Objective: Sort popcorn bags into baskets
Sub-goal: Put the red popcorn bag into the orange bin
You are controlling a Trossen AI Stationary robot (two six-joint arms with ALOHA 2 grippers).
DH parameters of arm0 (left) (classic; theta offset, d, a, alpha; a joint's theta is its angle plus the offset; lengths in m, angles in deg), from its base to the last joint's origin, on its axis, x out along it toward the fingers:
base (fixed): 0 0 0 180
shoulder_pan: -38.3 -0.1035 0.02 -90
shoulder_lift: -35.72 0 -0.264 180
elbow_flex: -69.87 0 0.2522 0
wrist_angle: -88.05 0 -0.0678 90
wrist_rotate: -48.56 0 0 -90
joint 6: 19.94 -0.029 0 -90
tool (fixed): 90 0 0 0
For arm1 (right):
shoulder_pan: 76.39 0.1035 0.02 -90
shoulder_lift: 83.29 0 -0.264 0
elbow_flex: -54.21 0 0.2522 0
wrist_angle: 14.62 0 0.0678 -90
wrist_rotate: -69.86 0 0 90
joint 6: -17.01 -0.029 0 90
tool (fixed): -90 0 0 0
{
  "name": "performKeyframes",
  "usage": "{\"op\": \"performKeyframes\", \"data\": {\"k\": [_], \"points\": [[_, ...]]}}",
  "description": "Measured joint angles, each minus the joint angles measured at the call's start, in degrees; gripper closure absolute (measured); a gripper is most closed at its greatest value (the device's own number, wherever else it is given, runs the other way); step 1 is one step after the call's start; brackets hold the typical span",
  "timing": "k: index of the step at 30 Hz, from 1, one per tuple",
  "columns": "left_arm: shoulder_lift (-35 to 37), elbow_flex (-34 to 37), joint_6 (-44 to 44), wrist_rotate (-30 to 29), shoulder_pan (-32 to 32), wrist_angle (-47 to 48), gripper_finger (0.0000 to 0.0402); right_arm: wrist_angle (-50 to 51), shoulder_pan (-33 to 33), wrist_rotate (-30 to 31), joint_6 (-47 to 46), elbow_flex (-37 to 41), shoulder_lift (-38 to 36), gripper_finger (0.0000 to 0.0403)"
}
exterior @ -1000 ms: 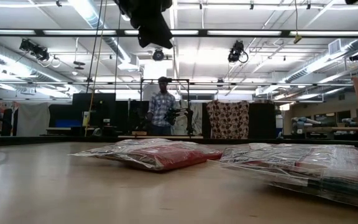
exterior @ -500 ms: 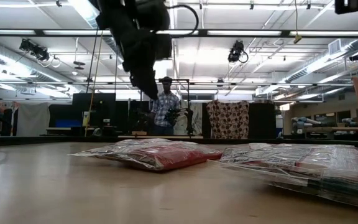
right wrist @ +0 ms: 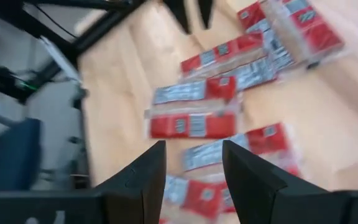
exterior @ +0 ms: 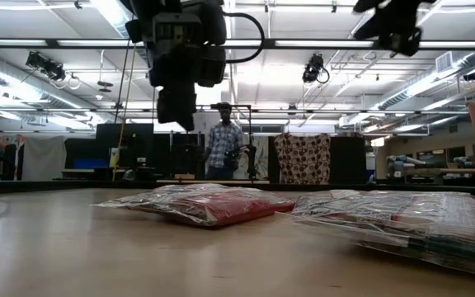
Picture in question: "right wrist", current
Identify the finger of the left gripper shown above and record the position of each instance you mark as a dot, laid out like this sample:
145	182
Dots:
182	14
206	12

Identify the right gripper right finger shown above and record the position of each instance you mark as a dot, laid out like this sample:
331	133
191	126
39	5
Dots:
259	193

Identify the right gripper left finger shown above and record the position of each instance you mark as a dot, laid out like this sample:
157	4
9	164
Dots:
135	193

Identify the red popcorn bag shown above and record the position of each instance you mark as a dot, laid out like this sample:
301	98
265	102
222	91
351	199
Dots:
266	138
202	197
194	126
315	34

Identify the pile of snack bags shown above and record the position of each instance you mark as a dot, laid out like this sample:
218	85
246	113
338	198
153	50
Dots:
228	49

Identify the blue office chair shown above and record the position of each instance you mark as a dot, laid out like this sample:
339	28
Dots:
14	155

